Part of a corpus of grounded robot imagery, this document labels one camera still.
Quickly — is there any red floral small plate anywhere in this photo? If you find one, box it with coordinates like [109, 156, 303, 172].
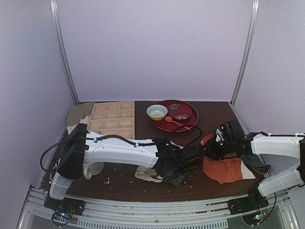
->
[167, 103, 192, 120]

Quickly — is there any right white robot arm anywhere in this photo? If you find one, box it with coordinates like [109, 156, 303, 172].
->
[201, 119, 305, 197]

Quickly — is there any red plastic spoon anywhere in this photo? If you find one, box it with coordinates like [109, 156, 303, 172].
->
[165, 116, 188, 127]

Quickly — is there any orange underwear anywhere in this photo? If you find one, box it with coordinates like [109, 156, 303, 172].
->
[199, 133, 256, 184]

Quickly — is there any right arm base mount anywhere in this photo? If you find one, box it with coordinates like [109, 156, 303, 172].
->
[227, 187, 269, 215]

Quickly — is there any left aluminium frame post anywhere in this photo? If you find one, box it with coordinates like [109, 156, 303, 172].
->
[50, 0, 80, 105]

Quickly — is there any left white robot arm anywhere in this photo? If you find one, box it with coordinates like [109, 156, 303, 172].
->
[49, 124, 202, 201]

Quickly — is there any white ceramic mug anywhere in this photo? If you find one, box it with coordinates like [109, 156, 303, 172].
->
[83, 162, 104, 180]

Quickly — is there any striped dark underwear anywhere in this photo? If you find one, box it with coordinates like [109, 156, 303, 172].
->
[240, 154, 272, 175]

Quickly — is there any right aluminium frame post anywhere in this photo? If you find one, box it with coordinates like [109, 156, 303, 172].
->
[231, 0, 261, 107]

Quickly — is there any blue patterned bowl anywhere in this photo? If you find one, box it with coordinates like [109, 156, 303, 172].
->
[146, 104, 168, 121]

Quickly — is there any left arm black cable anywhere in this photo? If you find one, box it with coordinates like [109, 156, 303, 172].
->
[40, 125, 203, 172]

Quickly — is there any wooden compartment tray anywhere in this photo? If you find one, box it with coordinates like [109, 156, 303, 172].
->
[87, 101, 135, 139]

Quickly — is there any round red tray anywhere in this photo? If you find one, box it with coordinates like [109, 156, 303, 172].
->
[146, 100, 199, 132]

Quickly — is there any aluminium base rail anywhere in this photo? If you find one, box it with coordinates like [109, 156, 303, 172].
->
[17, 188, 301, 229]

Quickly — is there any olive cloth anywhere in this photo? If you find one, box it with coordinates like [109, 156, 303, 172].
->
[66, 102, 95, 134]

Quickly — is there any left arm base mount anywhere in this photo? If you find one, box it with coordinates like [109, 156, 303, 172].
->
[43, 192, 85, 216]

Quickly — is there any beige underwear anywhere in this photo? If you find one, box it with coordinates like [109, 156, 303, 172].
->
[134, 140, 184, 184]

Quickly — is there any aluminium frame post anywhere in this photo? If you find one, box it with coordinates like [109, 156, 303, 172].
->
[50, 0, 80, 105]
[231, 0, 261, 107]

